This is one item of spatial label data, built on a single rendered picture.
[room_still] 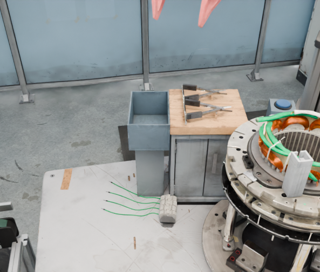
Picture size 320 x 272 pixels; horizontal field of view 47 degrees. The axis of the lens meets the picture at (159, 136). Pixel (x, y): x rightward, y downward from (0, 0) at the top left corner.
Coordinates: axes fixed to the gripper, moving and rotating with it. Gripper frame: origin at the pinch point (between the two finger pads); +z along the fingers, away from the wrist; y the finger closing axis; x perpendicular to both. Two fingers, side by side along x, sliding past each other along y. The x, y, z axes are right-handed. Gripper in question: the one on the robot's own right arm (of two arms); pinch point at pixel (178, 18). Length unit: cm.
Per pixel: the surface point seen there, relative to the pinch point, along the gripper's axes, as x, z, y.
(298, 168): 9.0, 20.0, 24.8
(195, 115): 28.7, 17.2, -1.7
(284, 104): 51, 9, 16
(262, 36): 264, -44, -33
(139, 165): 34, 35, -16
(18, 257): 20, 69, -40
